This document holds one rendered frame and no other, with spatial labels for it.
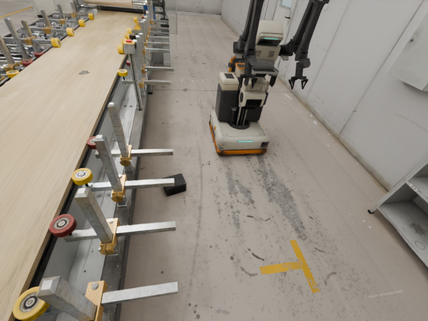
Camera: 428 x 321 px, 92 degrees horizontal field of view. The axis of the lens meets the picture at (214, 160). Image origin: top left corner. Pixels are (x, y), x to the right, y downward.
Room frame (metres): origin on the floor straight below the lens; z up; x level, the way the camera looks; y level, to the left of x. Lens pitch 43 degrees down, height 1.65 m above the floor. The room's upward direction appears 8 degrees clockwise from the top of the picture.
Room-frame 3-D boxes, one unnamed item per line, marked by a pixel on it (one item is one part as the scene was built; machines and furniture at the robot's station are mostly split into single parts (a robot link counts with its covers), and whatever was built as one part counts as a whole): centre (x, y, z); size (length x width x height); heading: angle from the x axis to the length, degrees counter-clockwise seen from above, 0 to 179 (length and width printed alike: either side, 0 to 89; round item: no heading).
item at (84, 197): (0.35, 0.38, 0.89); 0.04 x 0.04 x 0.48; 15
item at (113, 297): (0.16, 0.28, 0.82); 0.43 x 0.03 x 0.04; 105
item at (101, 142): (0.59, 0.44, 0.91); 0.04 x 0.04 x 0.48; 15
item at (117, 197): (0.61, 0.45, 0.81); 0.14 x 0.06 x 0.05; 15
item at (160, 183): (0.64, 0.40, 0.81); 0.43 x 0.03 x 0.04; 105
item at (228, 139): (2.21, -0.25, 0.16); 0.67 x 0.64 x 0.25; 15
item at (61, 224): (0.35, 0.53, 0.85); 0.08 x 0.08 x 0.11
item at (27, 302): (0.11, 0.47, 0.85); 0.08 x 0.08 x 0.11
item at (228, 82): (2.30, -0.22, 0.59); 0.55 x 0.34 x 0.83; 105
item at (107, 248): (0.37, 0.38, 0.81); 0.14 x 0.06 x 0.05; 15
